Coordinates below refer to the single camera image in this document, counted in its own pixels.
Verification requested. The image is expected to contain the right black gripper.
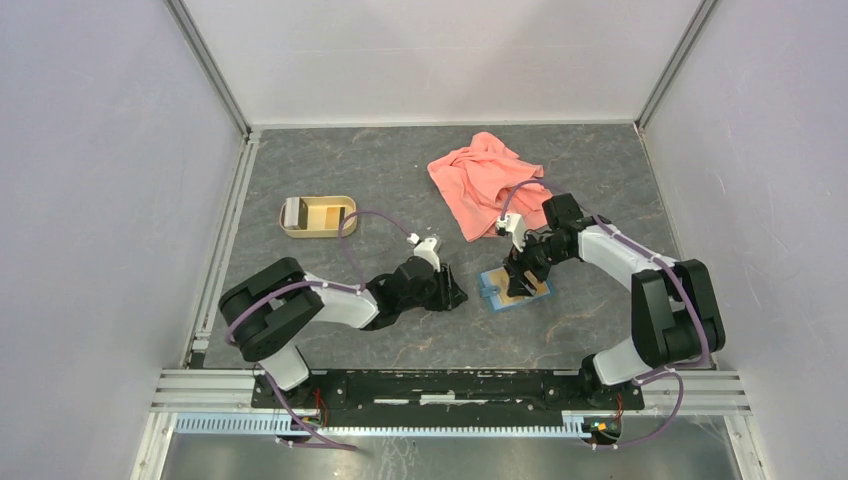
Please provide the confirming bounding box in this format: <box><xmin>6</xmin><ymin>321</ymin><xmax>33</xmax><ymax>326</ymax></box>
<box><xmin>502</xmin><ymin>226</ymin><xmax>571</xmax><ymax>297</ymax></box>

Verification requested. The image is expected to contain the blue card holder wallet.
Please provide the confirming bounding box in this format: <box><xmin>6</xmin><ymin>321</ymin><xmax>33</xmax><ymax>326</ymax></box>
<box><xmin>478</xmin><ymin>267</ymin><xmax>553</xmax><ymax>312</ymax></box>

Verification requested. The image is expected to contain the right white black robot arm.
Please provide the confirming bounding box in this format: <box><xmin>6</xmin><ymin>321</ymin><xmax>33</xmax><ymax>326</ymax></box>
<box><xmin>495</xmin><ymin>194</ymin><xmax>726</xmax><ymax>408</ymax></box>

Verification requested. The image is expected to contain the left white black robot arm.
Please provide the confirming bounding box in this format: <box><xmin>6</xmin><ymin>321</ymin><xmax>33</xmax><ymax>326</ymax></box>
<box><xmin>218</xmin><ymin>256</ymin><xmax>468</xmax><ymax>408</ymax></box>

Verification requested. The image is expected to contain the grey card stack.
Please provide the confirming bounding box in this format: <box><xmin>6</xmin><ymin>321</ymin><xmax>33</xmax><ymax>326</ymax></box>
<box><xmin>280</xmin><ymin>197</ymin><xmax>309</xmax><ymax>230</ymax></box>

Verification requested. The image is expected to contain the pink crumpled cloth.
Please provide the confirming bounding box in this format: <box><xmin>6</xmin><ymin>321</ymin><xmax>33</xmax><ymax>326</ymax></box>
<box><xmin>427</xmin><ymin>132</ymin><xmax>552</xmax><ymax>242</ymax></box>

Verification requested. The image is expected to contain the beige oval tray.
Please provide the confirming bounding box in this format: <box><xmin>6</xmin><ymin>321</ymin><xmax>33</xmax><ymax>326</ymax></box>
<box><xmin>279</xmin><ymin>195</ymin><xmax>357</xmax><ymax>239</ymax></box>

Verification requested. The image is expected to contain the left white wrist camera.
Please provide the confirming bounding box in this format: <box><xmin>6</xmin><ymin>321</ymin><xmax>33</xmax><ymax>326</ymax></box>
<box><xmin>406</xmin><ymin>233</ymin><xmax>441</xmax><ymax>271</ymax></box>

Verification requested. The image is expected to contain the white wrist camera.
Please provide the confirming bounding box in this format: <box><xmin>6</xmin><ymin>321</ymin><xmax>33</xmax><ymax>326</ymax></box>
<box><xmin>495</xmin><ymin>213</ymin><xmax>527</xmax><ymax>252</ymax></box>
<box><xmin>406</xmin><ymin>233</ymin><xmax>441</xmax><ymax>271</ymax></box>

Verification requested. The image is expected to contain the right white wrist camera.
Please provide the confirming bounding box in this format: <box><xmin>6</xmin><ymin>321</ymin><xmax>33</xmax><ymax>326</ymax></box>
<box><xmin>495</xmin><ymin>213</ymin><xmax>527</xmax><ymax>252</ymax></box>

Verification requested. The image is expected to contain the white slotted cable duct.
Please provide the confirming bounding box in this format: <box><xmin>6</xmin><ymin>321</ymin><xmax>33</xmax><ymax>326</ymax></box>
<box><xmin>173</xmin><ymin>413</ymin><xmax>590</xmax><ymax>440</ymax></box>

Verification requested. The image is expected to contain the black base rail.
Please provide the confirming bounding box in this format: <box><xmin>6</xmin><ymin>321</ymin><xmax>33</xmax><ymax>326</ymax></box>
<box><xmin>285</xmin><ymin>369</ymin><xmax>645</xmax><ymax>428</ymax></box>

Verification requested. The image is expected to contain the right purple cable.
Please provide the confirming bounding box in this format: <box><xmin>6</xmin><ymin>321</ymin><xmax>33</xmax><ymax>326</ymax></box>
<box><xmin>500</xmin><ymin>179</ymin><xmax>711</xmax><ymax>452</ymax></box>

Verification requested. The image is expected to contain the purple cable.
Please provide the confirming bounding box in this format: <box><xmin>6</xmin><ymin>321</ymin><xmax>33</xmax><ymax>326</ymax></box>
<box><xmin>223</xmin><ymin>211</ymin><xmax>415</xmax><ymax>452</ymax></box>
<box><xmin>500</xmin><ymin>179</ymin><xmax>711</xmax><ymax>452</ymax></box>

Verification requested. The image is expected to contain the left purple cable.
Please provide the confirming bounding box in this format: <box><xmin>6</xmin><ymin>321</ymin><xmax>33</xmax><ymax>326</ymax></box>
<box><xmin>223</xmin><ymin>211</ymin><xmax>415</xmax><ymax>452</ymax></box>

